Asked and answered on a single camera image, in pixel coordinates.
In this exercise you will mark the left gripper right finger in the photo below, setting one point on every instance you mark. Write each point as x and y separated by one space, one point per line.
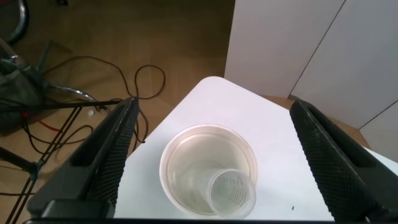
345 174

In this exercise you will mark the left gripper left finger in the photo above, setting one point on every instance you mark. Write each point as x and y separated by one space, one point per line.
93 168

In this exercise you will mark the blue pigment test tube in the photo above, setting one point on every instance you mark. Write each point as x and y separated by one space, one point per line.
231 193

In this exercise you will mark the chrome curved tube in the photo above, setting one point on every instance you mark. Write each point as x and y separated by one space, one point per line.
21 18

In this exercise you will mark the black thin metal stand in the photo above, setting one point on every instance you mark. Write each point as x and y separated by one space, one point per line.
62 124

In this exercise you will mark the grey metal floor leg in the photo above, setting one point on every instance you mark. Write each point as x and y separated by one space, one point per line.
74 91

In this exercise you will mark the white blue paper cup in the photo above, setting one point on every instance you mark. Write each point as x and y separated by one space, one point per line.
186 161

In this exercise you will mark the dark grey bag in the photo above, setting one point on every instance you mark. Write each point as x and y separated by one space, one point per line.
18 93

